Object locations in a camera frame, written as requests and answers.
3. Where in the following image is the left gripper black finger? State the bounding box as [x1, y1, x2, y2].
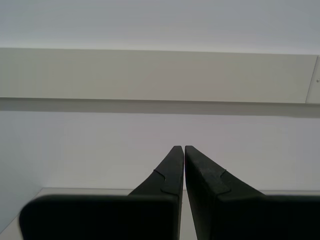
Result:
[184, 145, 320, 240]
[19, 145, 185, 240]

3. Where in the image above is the beige wall cable duct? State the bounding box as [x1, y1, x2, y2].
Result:
[0, 47, 320, 105]

